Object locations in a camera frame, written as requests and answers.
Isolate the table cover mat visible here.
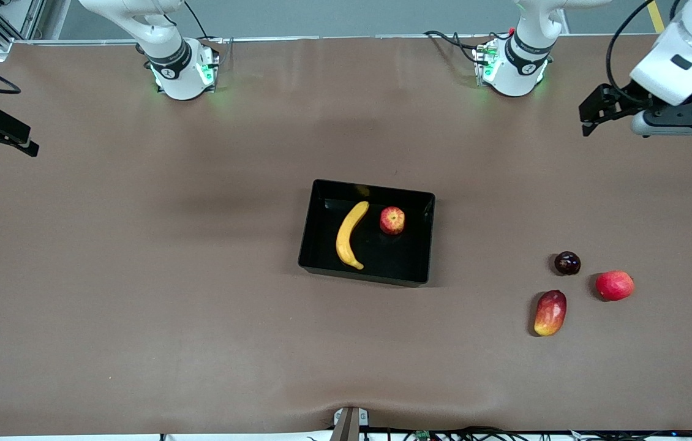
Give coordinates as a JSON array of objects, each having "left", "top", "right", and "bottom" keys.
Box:
[{"left": 0, "top": 36, "right": 692, "bottom": 437}]

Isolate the black plastic box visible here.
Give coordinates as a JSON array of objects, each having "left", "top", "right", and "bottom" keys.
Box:
[{"left": 298, "top": 179, "right": 436, "bottom": 288}]

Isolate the metal table edge rail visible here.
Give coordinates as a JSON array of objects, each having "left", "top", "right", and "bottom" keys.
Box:
[{"left": 0, "top": 34, "right": 692, "bottom": 47}]

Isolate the dark purple plum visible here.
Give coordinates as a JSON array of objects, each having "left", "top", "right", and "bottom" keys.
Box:
[{"left": 554, "top": 251, "right": 582, "bottom": 276}]

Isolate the metal table clamp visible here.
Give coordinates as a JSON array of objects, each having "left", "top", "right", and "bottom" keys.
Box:
[{"left": 333, "top": 406, "right": 370, "bottom": 441}]

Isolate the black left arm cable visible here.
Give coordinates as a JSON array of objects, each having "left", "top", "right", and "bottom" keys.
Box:
[{"left": 605, "top": 0, "right": 686, "bottom": 105}]

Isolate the black base cable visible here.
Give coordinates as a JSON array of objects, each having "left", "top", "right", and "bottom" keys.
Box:
[
  {"left": 424, "top": 29, "right": 487, "bottom": 65},
  {"left": 184, "top": 0, "right": 209, "bottom": 40}
]

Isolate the round plain red fruit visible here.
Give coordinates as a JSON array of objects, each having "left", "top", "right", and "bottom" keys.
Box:
[{"left": 595, "top": 270, "right": 635, "bottom": 302}]

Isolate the yellow banana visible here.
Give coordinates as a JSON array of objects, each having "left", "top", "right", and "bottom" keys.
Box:
[{"left": 336, "top": 200, "right": 370, "bottom": 271}]

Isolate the red yellow mango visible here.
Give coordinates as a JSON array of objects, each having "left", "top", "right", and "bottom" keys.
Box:
[{"left": 533, "top": 290, "right": 568, "bottom": 337}]

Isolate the black right base cable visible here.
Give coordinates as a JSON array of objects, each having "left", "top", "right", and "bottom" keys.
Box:
[{"left": 184, "top": 0, "right": 209, "bottom": 40}]

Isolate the black left base cable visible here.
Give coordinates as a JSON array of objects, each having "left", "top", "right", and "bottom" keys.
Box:
[{"left": 424, "top": 29, "right": 487, "bottom": 65}]

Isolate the red yellow-streaked apple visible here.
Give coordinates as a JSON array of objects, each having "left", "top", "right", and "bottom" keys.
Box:
[{"left": 380, "top": 206, "right": 406, "bottom": 236}]

